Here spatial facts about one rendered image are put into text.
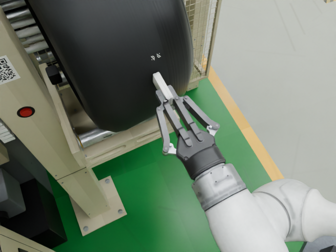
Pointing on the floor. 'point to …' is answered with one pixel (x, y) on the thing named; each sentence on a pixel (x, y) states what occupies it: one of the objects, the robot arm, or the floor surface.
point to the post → (44, 126)
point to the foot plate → (114, 197)
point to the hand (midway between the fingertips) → (162, 89)
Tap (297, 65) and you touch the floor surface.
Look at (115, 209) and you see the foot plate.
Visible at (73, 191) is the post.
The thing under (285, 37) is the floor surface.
